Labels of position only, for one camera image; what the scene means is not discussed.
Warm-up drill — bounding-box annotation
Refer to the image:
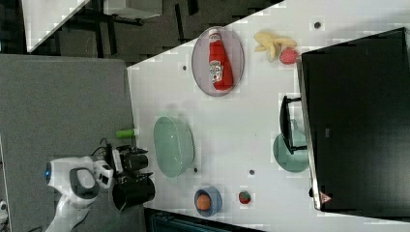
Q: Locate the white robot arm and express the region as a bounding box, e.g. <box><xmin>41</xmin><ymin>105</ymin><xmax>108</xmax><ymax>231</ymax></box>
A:
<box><xmin>45</xmin><ymin>144</ymin><xmax>156</xmax><ymax>232</ymax></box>

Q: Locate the green cylinder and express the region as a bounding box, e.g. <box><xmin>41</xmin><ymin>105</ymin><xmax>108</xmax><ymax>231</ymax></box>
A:
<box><xmin>115</xmin><ymin>129</ymin><xmax>135</xmax><ymax>139</ymax></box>

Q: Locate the orange ball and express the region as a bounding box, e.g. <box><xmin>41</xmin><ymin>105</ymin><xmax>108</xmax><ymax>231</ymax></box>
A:
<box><xmin>196</xmin><ymin>194</ymin><xmax>212</xmax><ymax>211</ymax></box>

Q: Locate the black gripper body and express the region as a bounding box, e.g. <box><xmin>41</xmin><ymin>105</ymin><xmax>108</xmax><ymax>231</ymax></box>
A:
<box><xmin>112</xmin><ymin>145</ymin><xmax>156</xmax><ymax>211</ymax></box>

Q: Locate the grey round plate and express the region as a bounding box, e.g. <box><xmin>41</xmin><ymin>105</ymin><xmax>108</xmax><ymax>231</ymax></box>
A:
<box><xmin>191</xmin><ymin>27</ymin><xmax>245</xmax><ymax>97</ymax></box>

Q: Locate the large pink toy strawberry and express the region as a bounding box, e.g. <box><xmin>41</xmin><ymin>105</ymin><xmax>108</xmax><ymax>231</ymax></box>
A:
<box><xmin>279</xmin><ymin>48</ymin><xmax>299</xmax><ymax>65</ymax></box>

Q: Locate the yellow toy banana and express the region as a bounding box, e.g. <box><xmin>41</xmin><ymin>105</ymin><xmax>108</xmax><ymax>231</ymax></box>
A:
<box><xmin>253</xmin><ymin>31</ymin><xmax>297</xmax><ymax>62</ymax></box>

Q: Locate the toaster oven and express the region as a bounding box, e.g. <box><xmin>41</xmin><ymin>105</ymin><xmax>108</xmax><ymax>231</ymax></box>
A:
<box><xmin>279</xmin><ymin>27</ymin><xmax>410</xmax><ymax>220</ymax></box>

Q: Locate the small toy strawberry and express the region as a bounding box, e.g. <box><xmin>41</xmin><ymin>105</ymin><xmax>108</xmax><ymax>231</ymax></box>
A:
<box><xmin>238</xmin><ymin>191</ymin><xmax>251</xmax><ymax>204</ymax></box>

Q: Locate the red ketchup bottle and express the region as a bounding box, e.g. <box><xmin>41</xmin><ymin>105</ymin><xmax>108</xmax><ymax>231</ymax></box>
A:
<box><xmin>209</xmin><ymin>29</ymin><xmax>233</xmax><ymax>91</ymax></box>

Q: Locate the blue bowl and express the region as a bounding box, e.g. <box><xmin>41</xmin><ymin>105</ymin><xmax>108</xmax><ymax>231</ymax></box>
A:
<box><xmin>193</xmin><ymin>186</ymin><xmax>222</xmax><ymax>218</ymax></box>

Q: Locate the light green mug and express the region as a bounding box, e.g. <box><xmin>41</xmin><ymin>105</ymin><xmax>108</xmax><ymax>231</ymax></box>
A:
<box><xmin>273</xmin><ymin>119</ymin><xmax>310</xmax><ymax>173</ymax></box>

